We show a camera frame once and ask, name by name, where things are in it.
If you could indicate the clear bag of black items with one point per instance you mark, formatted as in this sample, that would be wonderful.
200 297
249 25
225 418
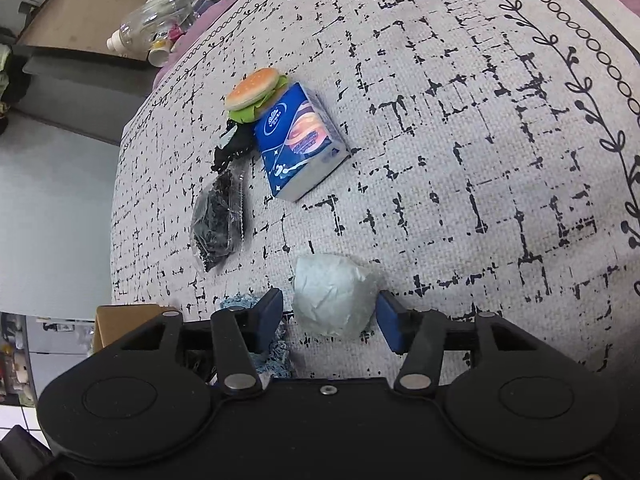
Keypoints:
220 222

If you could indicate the plush hamburger toy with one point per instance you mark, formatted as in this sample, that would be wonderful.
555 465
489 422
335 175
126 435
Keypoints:
255 95

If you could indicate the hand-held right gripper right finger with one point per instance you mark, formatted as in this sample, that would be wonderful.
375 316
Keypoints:
389 321

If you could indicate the blue tissue pack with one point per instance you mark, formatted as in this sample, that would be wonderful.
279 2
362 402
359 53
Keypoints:
299 142

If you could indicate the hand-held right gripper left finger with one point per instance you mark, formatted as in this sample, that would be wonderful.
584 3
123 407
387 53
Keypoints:
270 310

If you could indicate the white plastic bag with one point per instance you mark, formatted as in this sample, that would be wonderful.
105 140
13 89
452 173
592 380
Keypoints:
332 294

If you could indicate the pink bed sheet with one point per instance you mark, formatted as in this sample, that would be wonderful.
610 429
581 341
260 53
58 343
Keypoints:
215 5

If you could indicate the white black patterned blanket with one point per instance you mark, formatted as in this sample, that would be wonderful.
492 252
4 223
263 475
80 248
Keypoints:
380 160

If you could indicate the clear plastic bottle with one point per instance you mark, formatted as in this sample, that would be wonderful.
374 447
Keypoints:
150 24

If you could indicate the small cardboard box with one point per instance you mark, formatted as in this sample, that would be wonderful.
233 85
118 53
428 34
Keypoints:
120 325

